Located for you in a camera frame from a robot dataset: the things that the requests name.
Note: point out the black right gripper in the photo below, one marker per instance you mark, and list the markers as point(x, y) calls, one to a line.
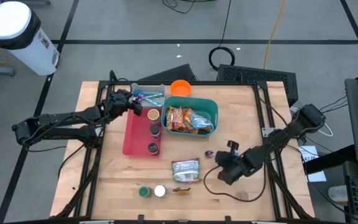
point(238, 163)

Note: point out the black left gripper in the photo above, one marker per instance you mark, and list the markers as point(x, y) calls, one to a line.
point(118, 102)

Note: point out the tan lid glass jar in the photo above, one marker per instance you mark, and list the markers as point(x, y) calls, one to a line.
point(153, 115)

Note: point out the black lid purple label jar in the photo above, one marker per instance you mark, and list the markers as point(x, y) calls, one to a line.
point(155, 129)

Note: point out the cork lid glass jar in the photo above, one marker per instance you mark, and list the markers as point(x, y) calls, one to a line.
point(243, 196)

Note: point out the red orange ramen packet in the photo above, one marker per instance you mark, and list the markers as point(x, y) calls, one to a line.
point(175, 119)

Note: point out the black lid spices jar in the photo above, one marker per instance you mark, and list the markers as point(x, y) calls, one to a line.
point(153, 147)

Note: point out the pink green snack packet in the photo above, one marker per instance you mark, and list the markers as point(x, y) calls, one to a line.
point(186, 170)

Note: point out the blue ramen packet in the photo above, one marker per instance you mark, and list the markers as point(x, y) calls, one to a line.
point(203, 123)

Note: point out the brown orange taco seasoning packet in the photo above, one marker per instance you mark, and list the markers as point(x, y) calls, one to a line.
point(182, 191)

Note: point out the white lid bagel seasoning jar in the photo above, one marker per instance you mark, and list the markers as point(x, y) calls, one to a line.
point(159, 190)

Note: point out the green spice jar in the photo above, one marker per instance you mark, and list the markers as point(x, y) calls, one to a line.
point(144, 191)

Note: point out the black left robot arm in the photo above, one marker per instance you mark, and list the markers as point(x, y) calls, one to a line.
point(57, 119)

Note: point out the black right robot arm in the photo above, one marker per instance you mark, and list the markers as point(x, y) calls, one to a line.
point(284, 133)

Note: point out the grey plastic tray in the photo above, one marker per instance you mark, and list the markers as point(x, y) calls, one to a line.
point(148, 88)

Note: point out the red plastic tray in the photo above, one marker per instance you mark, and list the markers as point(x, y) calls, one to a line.
point(137, 137)

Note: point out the black slanted panel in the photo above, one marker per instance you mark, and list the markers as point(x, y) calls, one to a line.
point(172, 74)

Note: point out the orange plastic bowl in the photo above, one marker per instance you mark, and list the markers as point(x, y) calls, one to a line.
point(181, 88)

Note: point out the teal plastic bin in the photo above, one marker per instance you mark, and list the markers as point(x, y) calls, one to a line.
point(208, 107)

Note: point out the white paper sheet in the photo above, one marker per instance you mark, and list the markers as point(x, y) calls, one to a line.
point(317, 175)

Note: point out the white computer mouse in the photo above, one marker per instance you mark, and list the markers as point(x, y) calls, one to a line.
point(337, 193)

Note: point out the black side desk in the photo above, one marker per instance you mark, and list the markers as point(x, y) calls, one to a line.
point(350, 169)

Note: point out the white trash can black bag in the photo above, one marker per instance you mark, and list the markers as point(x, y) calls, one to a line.
point(23, 43)

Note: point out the black metal table frame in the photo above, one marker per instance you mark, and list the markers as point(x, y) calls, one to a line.
point(120, 83)

